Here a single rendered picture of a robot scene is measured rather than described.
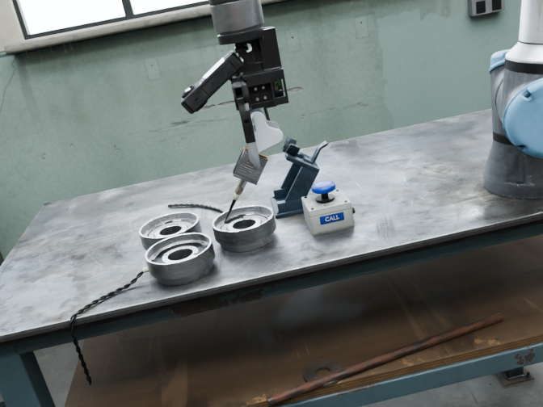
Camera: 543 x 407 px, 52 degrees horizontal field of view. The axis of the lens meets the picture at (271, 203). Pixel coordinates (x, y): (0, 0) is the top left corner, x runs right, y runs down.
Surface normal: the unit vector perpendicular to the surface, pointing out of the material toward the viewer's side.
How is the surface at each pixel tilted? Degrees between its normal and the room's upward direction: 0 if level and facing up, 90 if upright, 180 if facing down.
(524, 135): 97
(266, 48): 90
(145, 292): 0
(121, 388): 0
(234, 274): 0
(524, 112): 97
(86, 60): 90
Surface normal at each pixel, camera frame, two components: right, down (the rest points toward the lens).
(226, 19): -0.38, 0.41
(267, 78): 0.09, 0.35
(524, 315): -0.18, -0.91
